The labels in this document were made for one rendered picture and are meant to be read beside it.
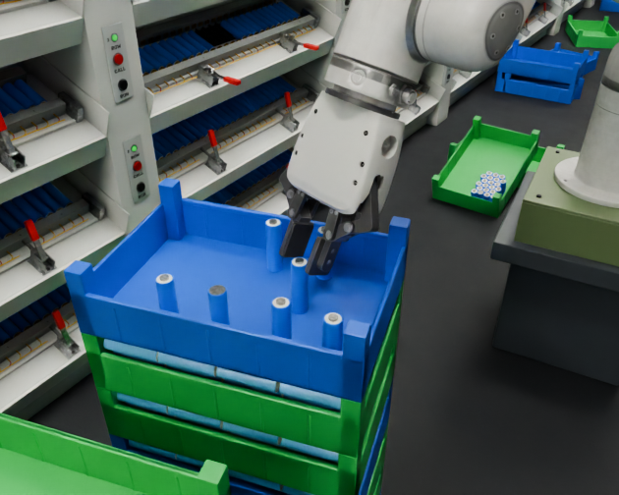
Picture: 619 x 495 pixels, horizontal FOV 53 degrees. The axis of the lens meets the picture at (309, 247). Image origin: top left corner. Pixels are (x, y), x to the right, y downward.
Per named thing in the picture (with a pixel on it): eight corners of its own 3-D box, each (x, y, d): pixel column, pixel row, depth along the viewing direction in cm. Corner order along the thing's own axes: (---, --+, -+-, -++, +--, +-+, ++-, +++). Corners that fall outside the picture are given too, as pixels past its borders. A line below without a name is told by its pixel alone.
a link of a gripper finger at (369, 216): (401, 212, 57) (359, 245, 60) (365, 145, 59) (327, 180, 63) (393, 212, 56) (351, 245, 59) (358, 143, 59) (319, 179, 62)
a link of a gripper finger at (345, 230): (369, 225, 60) (345, 286, 62) (346, 212, 62) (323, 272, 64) (349, 223, 58) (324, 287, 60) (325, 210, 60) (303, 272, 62)
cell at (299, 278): (310, 305, 67) (310, 256, 63) (305, 316, 66) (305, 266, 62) (295, 302, 68) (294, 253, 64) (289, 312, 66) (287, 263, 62)
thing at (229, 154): (327, 125, 165) (346, 82, 156) (160, 226, 124) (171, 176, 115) (270, 82, 170) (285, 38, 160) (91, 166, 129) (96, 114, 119)
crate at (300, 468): (394, 373, 81) (399, 328, 77) (354, 508, 65) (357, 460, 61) (188, 325, 89) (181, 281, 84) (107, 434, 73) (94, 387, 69)
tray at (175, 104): (328, 53, 154) (342, 19, 148) (145, 137, 113) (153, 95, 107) (268, 10, 159) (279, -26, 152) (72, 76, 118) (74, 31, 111)
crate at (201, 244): (404, 276, 72) (411, 217, 68) (361, 404, 56) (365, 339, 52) (174, 232, 80) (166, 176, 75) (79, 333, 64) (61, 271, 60)
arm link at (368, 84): (436, 92, 58) (424, 123, 59) (368, 69, 64) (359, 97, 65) (385, 72, 52) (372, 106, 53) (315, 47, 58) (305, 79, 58)
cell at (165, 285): (184, 322, 65) (177, 273, 61) (176, 334, 63) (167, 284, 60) (168, 319, 65) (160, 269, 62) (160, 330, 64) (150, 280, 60)
